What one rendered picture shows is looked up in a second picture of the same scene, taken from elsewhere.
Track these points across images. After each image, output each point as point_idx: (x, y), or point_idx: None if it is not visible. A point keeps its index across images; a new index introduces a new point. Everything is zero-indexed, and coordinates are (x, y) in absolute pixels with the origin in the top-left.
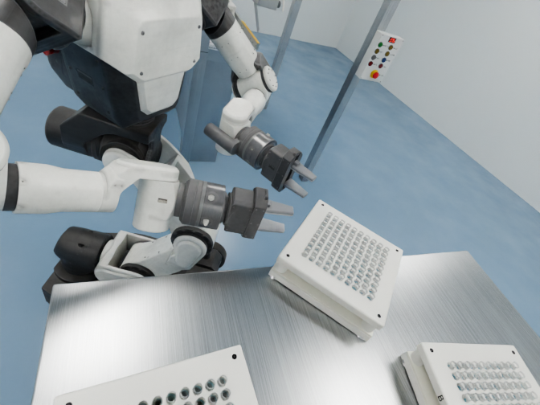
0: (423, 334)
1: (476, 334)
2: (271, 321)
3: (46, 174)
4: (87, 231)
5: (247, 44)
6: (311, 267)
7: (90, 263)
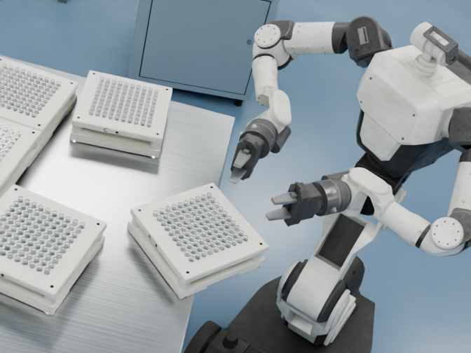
0: (105, 274)
1: (73, 326)
2: (171, 185)
3: (265, 64)
4: (352, 268)
5: (467, 190)
6: (195, 194)
7: None
